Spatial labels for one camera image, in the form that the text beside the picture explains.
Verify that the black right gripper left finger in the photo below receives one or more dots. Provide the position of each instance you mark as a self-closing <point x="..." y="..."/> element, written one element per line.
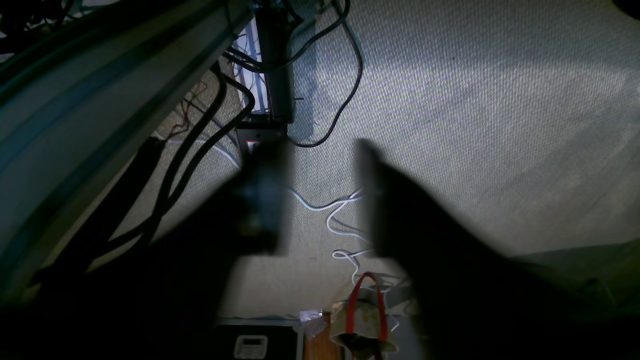
<point x="258" y="192"/>

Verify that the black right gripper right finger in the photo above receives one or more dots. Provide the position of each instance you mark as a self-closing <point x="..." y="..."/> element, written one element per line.
<point x="406" y="224"/>

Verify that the black power strip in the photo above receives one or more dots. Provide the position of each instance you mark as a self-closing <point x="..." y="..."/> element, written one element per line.
<point x="274" y="22"/>

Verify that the bag with red handles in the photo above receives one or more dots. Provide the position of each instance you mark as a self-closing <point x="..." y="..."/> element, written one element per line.
<point x="360" y="324"/>

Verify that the grey aluminium table frame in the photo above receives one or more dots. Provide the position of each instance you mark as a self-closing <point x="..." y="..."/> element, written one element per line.
<point x="77" y="106"/>

